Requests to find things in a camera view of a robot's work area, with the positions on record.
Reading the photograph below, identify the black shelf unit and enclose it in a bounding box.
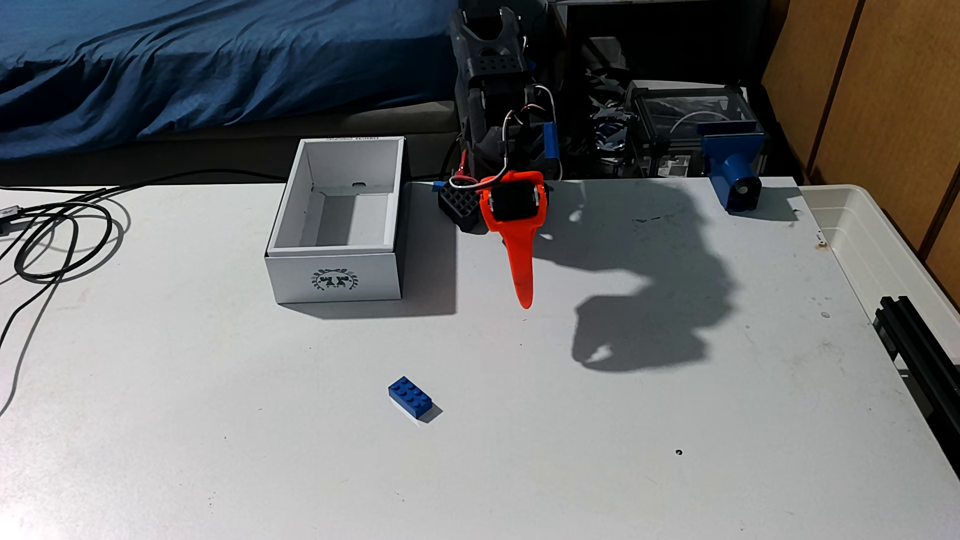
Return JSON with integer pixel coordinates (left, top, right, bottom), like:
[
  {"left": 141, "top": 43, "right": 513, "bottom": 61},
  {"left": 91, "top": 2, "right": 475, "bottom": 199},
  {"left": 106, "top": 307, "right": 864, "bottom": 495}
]
[{"left": 555, "top": 0, "right": 774, "bottom": 180}]

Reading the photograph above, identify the white cardboard box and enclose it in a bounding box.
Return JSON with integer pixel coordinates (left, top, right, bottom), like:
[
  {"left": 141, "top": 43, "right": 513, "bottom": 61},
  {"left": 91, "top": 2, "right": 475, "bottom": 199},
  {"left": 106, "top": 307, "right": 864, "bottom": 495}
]
[{"left": 264, "top": 136, "right": 406, "bottom": 305}]

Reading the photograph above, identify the blue toy brick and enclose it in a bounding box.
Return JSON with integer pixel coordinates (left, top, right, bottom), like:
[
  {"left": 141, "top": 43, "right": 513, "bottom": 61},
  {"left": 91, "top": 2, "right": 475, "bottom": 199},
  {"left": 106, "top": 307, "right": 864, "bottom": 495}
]
[{"left": 387, "top": 375, "right": 434, "bottom": 420}]

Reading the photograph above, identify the brown wooden cabinet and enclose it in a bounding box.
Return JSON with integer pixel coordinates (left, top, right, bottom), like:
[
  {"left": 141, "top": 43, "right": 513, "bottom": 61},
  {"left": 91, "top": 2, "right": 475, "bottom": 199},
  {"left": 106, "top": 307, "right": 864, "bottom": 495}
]
[{"left": 761, "top": 0, "right": 960, "bottom": 309}]

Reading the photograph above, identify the clear plastic enclosure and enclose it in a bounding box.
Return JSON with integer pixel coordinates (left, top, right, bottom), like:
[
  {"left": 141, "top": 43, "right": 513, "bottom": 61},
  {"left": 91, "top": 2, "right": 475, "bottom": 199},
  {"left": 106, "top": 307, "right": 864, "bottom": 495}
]
[{"left": 626, "top": 80, "right": 766, "bottom": 180}]

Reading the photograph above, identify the black cable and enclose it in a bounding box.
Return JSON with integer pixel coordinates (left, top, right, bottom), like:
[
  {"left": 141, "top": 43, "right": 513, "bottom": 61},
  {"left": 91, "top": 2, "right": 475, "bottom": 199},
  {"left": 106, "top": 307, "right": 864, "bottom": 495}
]
[{"left": 0, "top": 168, "right": 290, "bottom": 417}]

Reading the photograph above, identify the blue bed sheet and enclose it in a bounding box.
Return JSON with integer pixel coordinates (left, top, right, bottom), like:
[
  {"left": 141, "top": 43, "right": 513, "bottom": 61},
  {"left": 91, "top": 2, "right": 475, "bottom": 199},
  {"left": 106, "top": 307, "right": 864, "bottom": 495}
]
[{"left": 0, "top": 0, "right": 460, "bottom": 160}]

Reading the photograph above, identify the white plastic bin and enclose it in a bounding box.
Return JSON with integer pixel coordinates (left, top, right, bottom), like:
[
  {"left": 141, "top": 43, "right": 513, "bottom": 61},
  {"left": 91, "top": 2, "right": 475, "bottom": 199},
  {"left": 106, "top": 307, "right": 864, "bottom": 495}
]
[{"left": 798, "top": 183, "right": 960, "bottom": 376}]

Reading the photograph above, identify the black aluminium extrusion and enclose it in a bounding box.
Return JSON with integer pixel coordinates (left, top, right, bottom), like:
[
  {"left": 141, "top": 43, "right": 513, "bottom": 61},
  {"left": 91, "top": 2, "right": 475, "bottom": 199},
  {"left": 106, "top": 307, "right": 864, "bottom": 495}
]
[{"left": 873, "top": 296, "right": 960, "bottom": 477}]

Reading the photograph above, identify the dark bed frame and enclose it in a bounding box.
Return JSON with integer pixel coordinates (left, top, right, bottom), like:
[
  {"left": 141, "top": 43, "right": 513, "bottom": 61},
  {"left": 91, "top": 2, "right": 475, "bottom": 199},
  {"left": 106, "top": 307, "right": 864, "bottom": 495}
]
[{"left": 0, "top": 101, "right": 460, "bottom": 189}]

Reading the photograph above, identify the blue printed plastic mount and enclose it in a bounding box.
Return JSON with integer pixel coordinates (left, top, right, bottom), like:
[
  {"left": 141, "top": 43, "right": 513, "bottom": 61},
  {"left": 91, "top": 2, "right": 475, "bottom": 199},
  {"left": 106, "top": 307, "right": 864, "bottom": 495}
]
[{"left": 699, "top": 133, "right": 768, "bottom": 213}]

